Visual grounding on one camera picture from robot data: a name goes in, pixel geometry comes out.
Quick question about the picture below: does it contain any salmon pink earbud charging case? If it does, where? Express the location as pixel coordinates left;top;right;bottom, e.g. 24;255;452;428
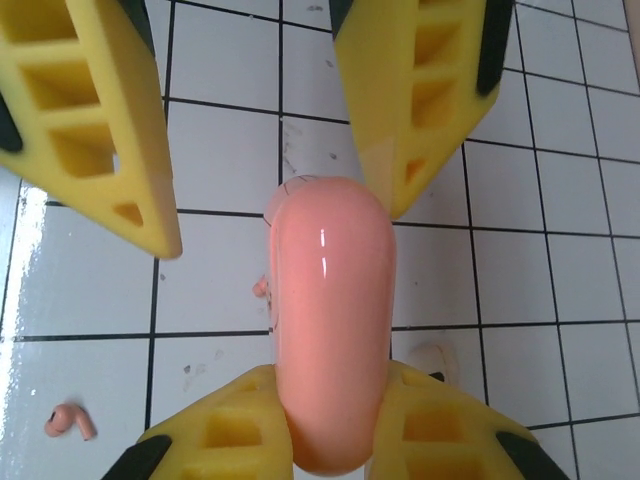
263;175;399;477

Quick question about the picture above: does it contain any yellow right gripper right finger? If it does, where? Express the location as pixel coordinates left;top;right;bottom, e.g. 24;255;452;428
368;362;572;480

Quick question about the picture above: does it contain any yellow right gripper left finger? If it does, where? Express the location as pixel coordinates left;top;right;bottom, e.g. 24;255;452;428
107;363;295;480

